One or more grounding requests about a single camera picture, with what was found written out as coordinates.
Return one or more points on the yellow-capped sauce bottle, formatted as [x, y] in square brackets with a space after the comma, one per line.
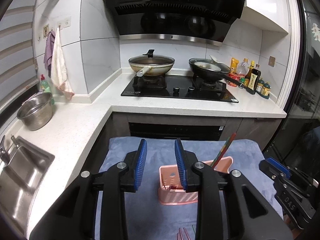
[248, 77]

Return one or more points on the dark soy sauce bottle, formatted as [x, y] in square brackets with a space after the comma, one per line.
[255, 80]

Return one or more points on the striped window blind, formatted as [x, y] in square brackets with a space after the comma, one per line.
[15, 42]

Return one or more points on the pink perforated utensil holder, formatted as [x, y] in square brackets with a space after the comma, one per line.
[170, 195]

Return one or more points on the green dish soap bottle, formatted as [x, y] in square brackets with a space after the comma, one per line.
[45, 86]

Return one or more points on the gold wall socket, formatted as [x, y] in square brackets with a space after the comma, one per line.
[272, 61]

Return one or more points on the black wok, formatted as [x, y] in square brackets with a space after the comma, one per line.
[207, 77]

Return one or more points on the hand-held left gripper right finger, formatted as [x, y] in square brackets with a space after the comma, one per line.
[180, 165]

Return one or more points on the green chopstick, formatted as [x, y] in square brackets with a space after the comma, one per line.
[194, 233]

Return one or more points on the chrome sink soap dispenser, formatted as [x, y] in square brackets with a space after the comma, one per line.
[15, 142]

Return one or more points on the black range hood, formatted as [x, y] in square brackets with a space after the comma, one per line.
[175, 10]

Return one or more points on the purple chopstick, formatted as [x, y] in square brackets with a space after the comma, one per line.
[185, 235]
[178, 236]

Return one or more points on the yellow seasoning packet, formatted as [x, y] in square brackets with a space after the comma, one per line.
[234, 65]

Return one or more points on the stainless steel sink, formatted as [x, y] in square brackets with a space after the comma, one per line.
[22, 180]

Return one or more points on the stainless steel colander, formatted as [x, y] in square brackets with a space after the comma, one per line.
[35, 115]

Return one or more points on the small green-capped condiment jar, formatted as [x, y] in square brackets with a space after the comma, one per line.
[267, 90]
[260, 86]

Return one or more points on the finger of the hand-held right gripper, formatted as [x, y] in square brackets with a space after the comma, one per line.
[280, 167]
[301, 177]

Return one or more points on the glass lid with white knob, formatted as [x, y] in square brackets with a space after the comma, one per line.
[207, 66]

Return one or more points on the dark glass door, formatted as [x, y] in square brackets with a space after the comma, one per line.
[310, 80]

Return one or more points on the blue-grey plush mat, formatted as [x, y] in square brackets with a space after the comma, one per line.
[160, 152]

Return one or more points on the black built-in appliance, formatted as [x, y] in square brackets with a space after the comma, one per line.
[175, 130]

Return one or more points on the white kitchen countertop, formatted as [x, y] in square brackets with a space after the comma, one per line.
[75, 135]

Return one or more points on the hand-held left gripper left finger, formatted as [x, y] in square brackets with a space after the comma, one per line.
[140, 165]

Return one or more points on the glass lid with black knob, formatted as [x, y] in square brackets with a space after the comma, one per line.
[150, 60]

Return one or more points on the red seasoning tub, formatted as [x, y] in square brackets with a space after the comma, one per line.
[233, 77]

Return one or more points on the black gas stove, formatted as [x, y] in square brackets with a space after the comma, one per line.
[155, 92]

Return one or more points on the green and maroon chopsticks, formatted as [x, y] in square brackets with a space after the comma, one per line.
[217, 158]

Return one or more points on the purple hanging cloth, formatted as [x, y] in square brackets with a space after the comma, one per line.
[48, 52]

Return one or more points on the cream hanging towel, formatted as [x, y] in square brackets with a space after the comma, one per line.
[58, 65]

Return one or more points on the chrome faucet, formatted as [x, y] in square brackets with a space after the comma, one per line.
[3, 152]

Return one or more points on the clear plastic bottle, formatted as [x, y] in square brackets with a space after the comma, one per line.
[242, 68]

